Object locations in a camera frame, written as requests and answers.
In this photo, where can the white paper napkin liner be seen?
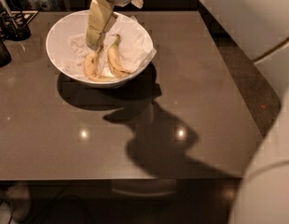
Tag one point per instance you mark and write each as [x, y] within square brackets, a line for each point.
[136, 50]

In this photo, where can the white ceramic bowl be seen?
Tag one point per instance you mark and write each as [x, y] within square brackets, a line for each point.
[58, 39]

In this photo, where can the white pen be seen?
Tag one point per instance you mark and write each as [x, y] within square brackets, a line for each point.
[7, 10]

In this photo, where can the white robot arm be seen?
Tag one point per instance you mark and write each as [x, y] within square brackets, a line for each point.
[258, 33]

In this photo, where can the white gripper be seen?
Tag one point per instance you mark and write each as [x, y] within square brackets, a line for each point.
[100, 18]

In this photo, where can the white shoe on floor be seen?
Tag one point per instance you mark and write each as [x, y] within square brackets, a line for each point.
[18, 196]

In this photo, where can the banana with green stem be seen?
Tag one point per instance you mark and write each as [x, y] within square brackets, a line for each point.
[114, 61]

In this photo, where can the black wire pen holder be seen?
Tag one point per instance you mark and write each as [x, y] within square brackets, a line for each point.
[23, 32]

